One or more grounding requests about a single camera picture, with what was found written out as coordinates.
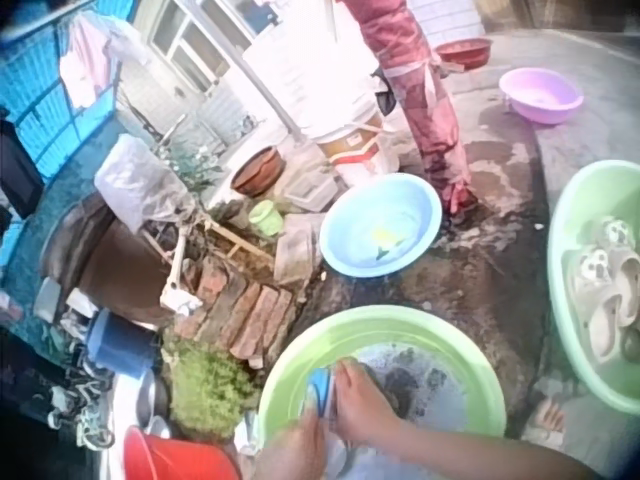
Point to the person's right hand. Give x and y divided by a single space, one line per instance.
362 407

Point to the person's left hand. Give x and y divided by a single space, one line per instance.
292 450

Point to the person's left fingers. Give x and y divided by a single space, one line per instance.
312 422

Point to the person's right fingers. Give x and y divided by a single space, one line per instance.
347 377

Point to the blue white scrub brush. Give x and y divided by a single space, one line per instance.
320 390

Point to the large green basin with suds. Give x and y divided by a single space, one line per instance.
310 350

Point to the dark cloth in suds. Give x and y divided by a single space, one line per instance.
397 387

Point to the green bushy plant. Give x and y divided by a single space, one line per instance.
210 390

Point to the row of red bricks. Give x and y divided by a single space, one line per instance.
240 310

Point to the red plastic bucket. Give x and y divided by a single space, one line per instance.
170 457

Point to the yellow object in water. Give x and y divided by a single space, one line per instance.
387 236

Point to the metal bowl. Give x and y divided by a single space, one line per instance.
150 400

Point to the small green plastic cup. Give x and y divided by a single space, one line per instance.
265 217

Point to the light blue plastic basin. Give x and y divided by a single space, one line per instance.
400 205

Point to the blue plastic bucket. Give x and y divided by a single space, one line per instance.
120 342

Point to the terracotta flower pot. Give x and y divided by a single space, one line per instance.
257 172

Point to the black white wheeled toy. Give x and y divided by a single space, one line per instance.
85 410

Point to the white plastic bucket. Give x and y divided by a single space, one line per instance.
352 145

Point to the large brown ceramic jar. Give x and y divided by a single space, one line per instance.
115 270

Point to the grey panda slipper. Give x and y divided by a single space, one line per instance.
597 300
627 270

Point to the green basin with slippers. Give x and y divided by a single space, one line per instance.
565 215

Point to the white plastic bag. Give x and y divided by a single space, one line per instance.
140 185

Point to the large white barrel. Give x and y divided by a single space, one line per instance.
310 65

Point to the white metal pole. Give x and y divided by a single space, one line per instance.
250 70

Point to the purple plastic basin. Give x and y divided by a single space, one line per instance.
542 95

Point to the red-brown plastic basin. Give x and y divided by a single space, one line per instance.
465 50

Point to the white framed window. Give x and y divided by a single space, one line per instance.
192 40

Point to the hanging pink cloth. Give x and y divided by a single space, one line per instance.
87 60

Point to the blue metal fence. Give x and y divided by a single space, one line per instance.
35 80

